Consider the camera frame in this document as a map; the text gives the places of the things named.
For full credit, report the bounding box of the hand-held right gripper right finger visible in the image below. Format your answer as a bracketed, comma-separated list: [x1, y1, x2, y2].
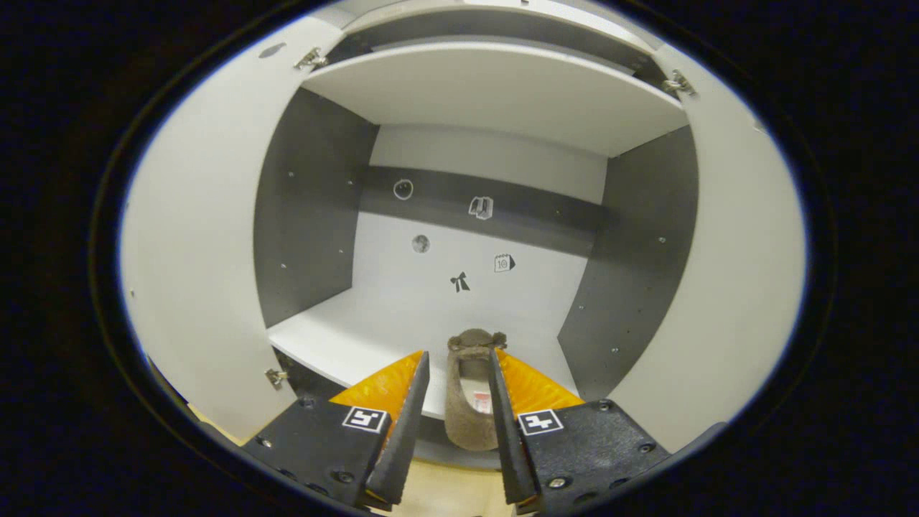
[488, 348, 672, 514]

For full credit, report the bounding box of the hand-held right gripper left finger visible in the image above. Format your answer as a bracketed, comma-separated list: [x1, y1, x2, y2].
[241, 350, 431, 512]

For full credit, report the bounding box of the brown fuzzy shoe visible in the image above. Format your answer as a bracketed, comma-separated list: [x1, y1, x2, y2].
[445, 329, 508, 452]

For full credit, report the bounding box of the white cabinet door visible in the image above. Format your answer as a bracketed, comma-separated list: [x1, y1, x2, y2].
[607, 43, 808, 453]
[118, 14, 345, 442]

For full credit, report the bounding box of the white shoe cabinet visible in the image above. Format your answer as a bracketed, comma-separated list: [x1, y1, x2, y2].
[118, 0, 808, 467]

